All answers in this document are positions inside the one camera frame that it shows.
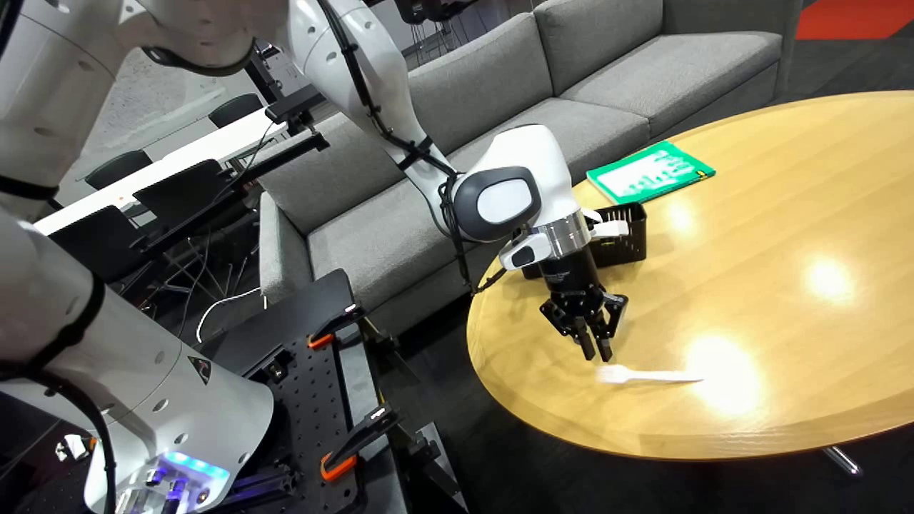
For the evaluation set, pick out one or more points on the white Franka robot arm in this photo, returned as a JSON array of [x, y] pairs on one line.
[[517, 153]]

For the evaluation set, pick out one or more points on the black perforated breadboard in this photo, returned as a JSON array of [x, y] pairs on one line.
[[319, 419]]

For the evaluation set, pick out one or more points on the red floor mat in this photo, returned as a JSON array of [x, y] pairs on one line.
[[851, 18]]

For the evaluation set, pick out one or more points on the green printed card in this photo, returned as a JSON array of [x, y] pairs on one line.
[[651, 172]]

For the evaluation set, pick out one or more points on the white desk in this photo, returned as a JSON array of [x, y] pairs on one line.
[[173, 163]]

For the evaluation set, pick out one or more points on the white plastic spoon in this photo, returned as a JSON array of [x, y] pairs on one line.
[[611, 230]]

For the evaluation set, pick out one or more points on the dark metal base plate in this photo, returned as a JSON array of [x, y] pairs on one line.
[[276, 317]]

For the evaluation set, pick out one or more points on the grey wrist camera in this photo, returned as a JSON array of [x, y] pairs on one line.
[[527, 255]]

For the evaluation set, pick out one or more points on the black office chair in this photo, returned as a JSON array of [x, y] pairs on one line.
[[117, 169], [231, 110]]

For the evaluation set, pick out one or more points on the black slotted cutlery holder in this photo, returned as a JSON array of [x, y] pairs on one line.
[[630, 250]]

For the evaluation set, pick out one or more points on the grey fabric sofa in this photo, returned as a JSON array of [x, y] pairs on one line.
[[618, 88]]

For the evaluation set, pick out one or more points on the white plastic fork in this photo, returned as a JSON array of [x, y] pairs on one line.
[[657, 377]]

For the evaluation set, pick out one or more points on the metal table foot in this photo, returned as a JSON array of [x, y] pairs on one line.
[[841, 462]]

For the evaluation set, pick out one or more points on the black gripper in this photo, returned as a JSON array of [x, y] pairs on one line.
[[574, 280]]

